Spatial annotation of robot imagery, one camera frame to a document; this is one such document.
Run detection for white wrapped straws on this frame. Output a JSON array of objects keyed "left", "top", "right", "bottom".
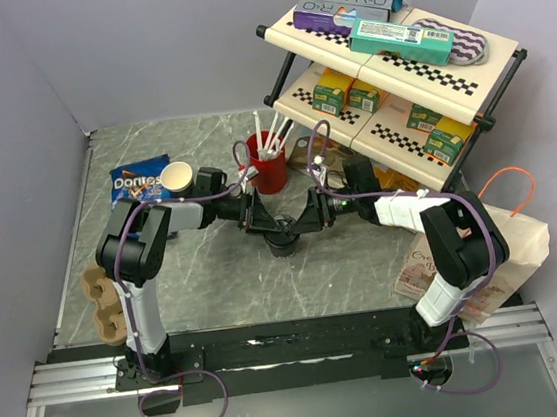
[{"left": 254, "top": 111, "right": 290, "bottom": 161}]

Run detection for black paper coffee cup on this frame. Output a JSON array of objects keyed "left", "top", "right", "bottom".
[{"left": 267, "top": 239, "right": 297, "bottom": 259}]

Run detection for brown snack bag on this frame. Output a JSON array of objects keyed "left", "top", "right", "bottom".
[{"left": 287, "top": 135, "right": 355, "bottom": 174}]

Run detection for red straw holder cup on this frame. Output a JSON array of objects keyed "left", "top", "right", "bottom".
[{"left": 246, "top": 134, "right": 288, "bottom": 195}]

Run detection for orange snack packet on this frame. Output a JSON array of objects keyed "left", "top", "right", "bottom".
[{"left": 372, "top": 162, "right": 420, "bottom": 192}]

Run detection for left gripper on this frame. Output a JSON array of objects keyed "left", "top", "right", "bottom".
[{"left": 212, "top": 186, "right": 282, "bottom": 243}]

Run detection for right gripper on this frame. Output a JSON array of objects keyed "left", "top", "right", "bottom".
[{"left": 287, "top": 182, "right": 362, "bottom": 237}]

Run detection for purple wavy sleep mask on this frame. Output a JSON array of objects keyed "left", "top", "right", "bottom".
[{"left": 414, "top": 18, "right": 490, "bottom": 66}]

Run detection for green yellow box far left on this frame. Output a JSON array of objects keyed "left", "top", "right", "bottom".
[{"left": 312, "top": 68, "right": 355, "bottom": 117}]

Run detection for purple toothpaste box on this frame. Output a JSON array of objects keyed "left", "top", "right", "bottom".
[{"left": 292, "top": 0, "right": 392, "bottom": 36}]

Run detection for brown paper takeout bag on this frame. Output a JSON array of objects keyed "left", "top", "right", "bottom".
[{"left": 395, "top": 204, "right": 550, "bottom": 324}]

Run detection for green yellow box right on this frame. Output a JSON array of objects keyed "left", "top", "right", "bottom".
[{"left": 424, "top": 116, "right": 477, "bottom": 166}]

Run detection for teal toothpaste box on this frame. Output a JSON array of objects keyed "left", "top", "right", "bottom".
[{"left": 349, "top": 19, "right": 455, "bottom": 65}]

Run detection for black coffee cup lid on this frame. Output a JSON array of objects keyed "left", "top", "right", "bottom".
[{"left": 263, "top": 214, "right": 299, "bottom": 243}]

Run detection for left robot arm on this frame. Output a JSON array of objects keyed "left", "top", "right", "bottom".
[{"left": 96, "top": 166, "right": 289, "bottom": 386}]

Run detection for cream two-tier shelf rack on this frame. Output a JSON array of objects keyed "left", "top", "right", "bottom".
[{"left": 255, "top": 13, "right": 527, "bottom": 191}]

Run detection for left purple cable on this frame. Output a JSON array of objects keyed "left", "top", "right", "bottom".
[{"left": 98, "top": 138, "right": 282, "bottom": 417}]

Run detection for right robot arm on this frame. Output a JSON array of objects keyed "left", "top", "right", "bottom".
[{"left": 288, "top": 156, "right": 510, "bottom": 351}]

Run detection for blue Doritos chip bag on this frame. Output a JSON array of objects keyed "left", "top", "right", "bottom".
[{"left": 109, "top": 154, "right": 172, "bottom": 208}]

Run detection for cardboard cup carrier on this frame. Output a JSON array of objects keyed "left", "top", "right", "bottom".
[{"left": 80, "top": 264, "right": 127, "bottom": 346}]

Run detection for green yellow box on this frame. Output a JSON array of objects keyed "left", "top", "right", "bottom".
[
  {"left": 406, "top": 103, "right": 442, "bottom": 133},
  {"left": 424, "top": 116, "right": 477, "bottom": 166},
  {"left": 348, "top": 79, "right": 388, "bottom": 113},
  {"left": 312, "top": 68, "right": 355, "bottom": 117}
]

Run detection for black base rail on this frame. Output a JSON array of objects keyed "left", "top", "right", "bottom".
[{"left": 20, "top": 290, "right": 551, "bottom": 417}]

